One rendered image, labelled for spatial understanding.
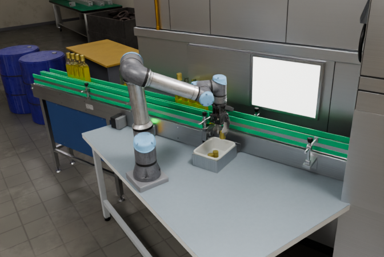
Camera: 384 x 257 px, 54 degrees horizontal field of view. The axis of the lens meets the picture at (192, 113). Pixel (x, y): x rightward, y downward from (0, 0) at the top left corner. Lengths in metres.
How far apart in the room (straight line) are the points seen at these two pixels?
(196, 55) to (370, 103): 1.19
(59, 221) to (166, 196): 1.40
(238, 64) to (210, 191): 0.81
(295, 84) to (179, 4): 0.91
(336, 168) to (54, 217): 2.17
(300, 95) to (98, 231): 1.77
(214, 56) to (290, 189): 0.95
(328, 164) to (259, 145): 0.40
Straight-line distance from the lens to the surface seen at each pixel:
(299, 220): 1.87
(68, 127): 3.39
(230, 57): 2.37
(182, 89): 1.87
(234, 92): 2.43
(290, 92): 2.26
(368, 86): 1.75
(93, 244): 2.95
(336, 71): 2.17
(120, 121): 2.70
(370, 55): 1.71
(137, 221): 3.05
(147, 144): 1.96
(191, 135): 2.39
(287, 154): 2.21
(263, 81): 2.31
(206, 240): 1.74
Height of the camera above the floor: 1.94
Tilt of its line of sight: 24 degrees down
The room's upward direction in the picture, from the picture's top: 3 degrees counter-clockwise
